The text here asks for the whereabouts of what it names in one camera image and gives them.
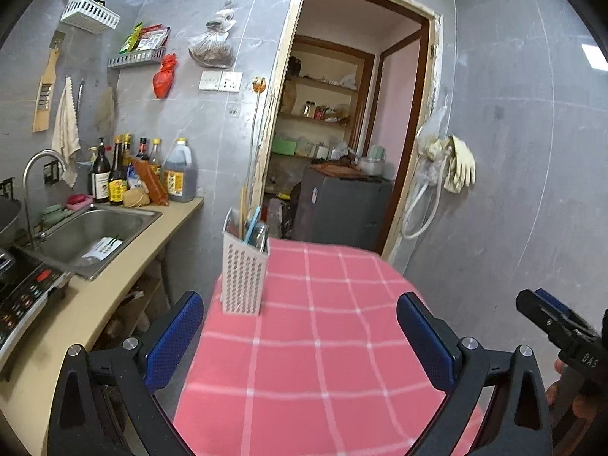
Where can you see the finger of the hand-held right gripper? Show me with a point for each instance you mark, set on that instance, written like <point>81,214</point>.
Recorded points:
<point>534,311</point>
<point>548,297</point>

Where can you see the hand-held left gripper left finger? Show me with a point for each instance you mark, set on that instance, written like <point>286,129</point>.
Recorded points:
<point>175,337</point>

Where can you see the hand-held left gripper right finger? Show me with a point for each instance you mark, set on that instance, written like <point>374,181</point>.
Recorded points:
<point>427,342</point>

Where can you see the white perforated utensil holder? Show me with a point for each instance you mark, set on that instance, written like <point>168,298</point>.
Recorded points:
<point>242,280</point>

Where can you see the metal peeler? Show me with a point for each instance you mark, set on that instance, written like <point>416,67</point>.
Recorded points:
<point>262,236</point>

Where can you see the wooden chopstick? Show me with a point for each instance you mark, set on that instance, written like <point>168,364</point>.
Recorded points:
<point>241,209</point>
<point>245,209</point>

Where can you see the person's right hand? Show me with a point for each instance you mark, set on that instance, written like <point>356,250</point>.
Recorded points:
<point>589,403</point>

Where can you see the pink checked tablecloth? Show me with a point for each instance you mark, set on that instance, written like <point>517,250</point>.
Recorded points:
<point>323,342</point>

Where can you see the steel sink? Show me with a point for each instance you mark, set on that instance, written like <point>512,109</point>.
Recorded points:
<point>109,228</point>

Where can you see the beige paper bag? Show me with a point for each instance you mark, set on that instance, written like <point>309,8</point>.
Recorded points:
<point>137,198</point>

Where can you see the orange snack packet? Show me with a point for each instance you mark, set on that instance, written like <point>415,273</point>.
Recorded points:
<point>152,185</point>

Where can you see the cream rubber gloves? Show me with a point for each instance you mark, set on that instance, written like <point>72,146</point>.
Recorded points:
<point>460,166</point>

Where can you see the black induction cooktop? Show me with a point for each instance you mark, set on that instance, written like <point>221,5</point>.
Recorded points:
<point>23,294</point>

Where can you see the grey cabinet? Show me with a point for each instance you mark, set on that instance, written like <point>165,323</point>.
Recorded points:
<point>342,209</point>

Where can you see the large oil jug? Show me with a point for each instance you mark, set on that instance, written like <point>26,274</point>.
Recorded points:
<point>179,175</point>

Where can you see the yellow-label soy sauce bottle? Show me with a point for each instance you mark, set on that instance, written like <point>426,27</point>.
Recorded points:
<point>117,185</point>

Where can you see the pink soap dish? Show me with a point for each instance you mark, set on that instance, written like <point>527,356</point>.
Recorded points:
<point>80,202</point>

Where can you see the brown pump bottle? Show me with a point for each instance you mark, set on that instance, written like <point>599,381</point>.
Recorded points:
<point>99,180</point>

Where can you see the metal pot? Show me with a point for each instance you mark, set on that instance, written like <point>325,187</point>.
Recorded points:
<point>370,166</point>

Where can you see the clear hanging plastic bag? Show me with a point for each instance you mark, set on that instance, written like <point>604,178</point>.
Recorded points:
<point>432,133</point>

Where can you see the metal faucet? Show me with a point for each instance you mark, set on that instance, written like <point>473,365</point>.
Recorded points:
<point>31,175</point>

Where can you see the green box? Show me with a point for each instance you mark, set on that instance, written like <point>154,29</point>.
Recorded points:
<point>284,146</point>

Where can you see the white hanging towel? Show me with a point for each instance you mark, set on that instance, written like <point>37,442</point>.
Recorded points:
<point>66,137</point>

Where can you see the beige hanging scrubber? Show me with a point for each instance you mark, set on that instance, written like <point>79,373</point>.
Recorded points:
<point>105,109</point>

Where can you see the white ceiling light panel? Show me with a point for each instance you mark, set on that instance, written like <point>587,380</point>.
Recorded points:
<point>596,56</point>

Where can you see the metal hanging tool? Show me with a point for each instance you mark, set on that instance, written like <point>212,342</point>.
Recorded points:
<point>80,97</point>

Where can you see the red plastic bag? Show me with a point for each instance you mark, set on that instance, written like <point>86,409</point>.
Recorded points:
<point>164,78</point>

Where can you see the orange plug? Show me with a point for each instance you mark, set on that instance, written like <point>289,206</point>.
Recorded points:
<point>258,84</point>

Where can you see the wooden shelf unit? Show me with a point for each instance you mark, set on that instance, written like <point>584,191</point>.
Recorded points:
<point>327,85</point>

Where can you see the wooden grater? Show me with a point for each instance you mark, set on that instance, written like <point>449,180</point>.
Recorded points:
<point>45,95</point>

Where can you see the clear bag of dried goods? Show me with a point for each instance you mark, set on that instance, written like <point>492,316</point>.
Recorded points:
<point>211,47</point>

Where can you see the red seasoning packet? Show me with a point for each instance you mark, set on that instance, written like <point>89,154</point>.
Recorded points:
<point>154,38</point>

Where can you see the green seasoning packet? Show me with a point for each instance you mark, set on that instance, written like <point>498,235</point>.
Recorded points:
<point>130,39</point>

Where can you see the black wall outlet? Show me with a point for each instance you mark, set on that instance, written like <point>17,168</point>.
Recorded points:
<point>51,173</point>

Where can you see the wooden door frame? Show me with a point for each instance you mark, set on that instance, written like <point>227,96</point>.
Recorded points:
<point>280,104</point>

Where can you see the white switch plate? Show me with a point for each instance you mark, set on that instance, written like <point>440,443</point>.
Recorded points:
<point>209,80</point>

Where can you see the white wall socket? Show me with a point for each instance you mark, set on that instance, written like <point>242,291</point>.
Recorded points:
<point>231,81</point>

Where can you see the grey wall shelf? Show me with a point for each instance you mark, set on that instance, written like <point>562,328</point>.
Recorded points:
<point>135,58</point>

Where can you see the white wall basket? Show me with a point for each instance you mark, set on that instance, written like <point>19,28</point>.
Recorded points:
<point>90,15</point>

